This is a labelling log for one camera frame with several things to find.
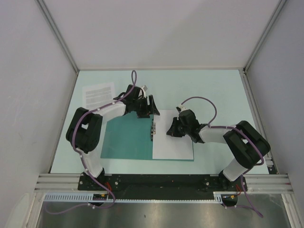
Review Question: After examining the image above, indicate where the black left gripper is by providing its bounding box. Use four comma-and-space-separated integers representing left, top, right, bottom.
132, 95, 159, 118

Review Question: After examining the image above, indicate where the chrome folder clip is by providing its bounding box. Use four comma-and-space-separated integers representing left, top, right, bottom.
150, 120, 156, 141

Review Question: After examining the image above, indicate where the teal folder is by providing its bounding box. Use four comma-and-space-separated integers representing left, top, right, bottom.
100, 108, 195, 162

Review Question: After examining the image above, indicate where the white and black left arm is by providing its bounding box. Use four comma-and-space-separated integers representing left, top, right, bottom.
66, 85, 160, 190

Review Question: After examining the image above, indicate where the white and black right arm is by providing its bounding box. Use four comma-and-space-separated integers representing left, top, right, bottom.
166, 109, 271, 190

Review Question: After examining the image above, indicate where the printed white paper sheet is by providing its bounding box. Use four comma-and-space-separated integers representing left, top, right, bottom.
82, 82, 115, 110

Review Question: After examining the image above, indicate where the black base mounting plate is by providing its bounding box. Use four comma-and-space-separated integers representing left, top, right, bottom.
78, 173, 247, 198

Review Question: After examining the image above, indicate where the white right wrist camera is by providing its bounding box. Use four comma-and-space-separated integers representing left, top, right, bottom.
176, 104, 187, 113

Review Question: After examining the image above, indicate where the grey slotted cable duct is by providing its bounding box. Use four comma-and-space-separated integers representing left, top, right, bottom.
44, 192, 222, 204

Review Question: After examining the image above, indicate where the aluminium frame rail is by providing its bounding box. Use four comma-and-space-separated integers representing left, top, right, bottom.
34, 174, 294, 194

